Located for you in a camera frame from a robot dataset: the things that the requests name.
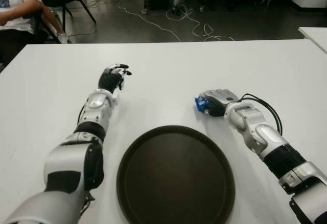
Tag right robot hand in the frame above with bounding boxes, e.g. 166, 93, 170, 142
195, 88, 241, 117

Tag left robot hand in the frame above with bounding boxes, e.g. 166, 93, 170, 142
98, 62, 133, 94

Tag blue Oreo cookie pack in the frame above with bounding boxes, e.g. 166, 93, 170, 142
194, 96, 212, 114

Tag dark round tray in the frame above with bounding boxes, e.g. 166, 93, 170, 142
116, 125, 236, 224

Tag white side table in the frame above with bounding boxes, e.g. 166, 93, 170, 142
298, 26, 327, 55

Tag black right wrist cables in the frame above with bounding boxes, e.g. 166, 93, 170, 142
240, 93, 283, 135

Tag white floor cable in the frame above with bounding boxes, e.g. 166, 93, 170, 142
117, 0, 235, 42

